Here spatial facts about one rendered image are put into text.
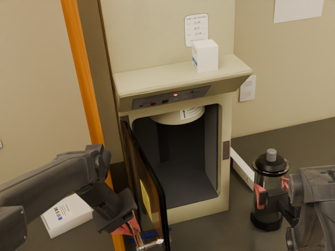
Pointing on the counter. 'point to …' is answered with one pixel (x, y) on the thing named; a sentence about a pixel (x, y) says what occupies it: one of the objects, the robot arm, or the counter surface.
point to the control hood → (178, 80)
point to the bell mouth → (179, 116)
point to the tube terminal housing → (175, 55)
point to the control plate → (200, 92)
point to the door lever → (142, 240)
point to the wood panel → (86, 85)
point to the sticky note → (146, 199)
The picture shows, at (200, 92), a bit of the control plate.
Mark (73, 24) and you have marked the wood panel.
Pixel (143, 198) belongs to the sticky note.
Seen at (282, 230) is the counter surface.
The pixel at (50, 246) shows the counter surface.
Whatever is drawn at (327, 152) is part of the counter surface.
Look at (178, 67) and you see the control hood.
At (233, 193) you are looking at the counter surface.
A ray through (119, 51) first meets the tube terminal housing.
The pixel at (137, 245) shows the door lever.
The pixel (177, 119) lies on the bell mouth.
